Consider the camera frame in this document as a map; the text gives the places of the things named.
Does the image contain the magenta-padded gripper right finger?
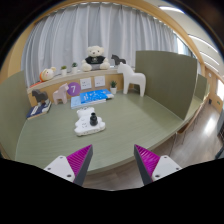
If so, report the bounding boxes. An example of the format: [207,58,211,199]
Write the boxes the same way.
[133,143,183,186]

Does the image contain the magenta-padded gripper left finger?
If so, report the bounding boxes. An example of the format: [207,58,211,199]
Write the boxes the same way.
[43,143,94,187]

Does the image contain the small black charger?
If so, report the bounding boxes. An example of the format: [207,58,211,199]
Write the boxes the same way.
[89,112,99,127]

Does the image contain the white bear-shaped power strip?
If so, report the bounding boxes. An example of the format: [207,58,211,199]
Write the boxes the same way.
[73,106,106,137]

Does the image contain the dark navy book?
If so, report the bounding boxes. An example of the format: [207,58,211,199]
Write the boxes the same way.
[26,100,53,120]

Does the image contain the green desk partition panel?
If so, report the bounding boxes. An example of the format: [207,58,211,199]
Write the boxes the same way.
[134,50,198,121]
[0,70,33,160]
[194,73,208,101]

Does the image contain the pink horse figurine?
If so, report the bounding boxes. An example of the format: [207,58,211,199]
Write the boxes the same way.
[52,83,70,105]

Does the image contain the dark grey horse figurine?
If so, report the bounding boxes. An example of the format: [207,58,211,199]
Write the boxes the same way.
[31,89,50,105]

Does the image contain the round purple sign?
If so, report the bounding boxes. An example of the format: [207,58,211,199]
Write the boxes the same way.
[66,81,82,97]

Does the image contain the bright blue book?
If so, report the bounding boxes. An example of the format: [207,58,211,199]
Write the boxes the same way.
[79,88,115,105]

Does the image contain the wooden shelf ledge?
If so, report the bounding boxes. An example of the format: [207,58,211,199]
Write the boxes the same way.
[26,67,134,108]

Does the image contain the small potted plant white pot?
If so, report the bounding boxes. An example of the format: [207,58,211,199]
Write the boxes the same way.
[60,65,69,77]
[109,80,118,96]
[70,62,79,74]

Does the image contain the small cream and orange plush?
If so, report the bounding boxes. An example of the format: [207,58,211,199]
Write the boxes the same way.
[39,66,58,83]

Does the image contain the large white horse figurine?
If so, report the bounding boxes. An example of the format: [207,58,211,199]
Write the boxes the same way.
[117,62,147,98]

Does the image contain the cream teddy bear black shirt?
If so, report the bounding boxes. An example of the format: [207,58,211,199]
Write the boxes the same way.
[80,45,111,72]

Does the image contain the black horse figurine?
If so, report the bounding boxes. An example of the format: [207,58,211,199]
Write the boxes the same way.
[111,54,127,67]

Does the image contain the ceiling lights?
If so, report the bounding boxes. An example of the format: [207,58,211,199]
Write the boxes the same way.
[158,4,221,73]

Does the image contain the grey-white curtain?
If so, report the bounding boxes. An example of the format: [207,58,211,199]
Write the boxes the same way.
[20,2,179,88]

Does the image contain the white wall socket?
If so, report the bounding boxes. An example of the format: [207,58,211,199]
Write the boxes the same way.
[79,77,93,91]
[93,75,107,88]

